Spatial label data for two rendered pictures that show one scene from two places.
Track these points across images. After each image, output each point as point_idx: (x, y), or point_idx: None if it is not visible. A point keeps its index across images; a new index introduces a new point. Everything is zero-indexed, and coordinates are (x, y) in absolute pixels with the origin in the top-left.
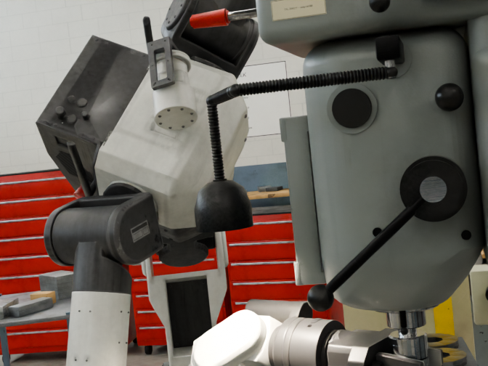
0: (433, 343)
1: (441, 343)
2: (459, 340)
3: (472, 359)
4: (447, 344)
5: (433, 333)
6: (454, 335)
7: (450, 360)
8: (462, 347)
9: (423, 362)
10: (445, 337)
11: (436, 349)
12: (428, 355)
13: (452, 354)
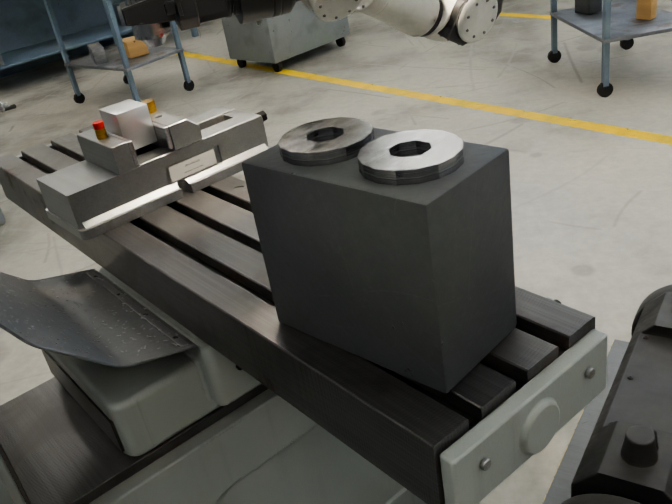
0: (384, 144)
1: (371, 149)
2: (405, 193)
3: (293, 170)
4: (359, 152)
5: (445, 159)
6: (393, 170)
7: (288, 134)
8: (358, 182)
9: (119, 3)
10: (401, 161)
11: (124, 7)
12: (125, 5)
13: (309, 143)
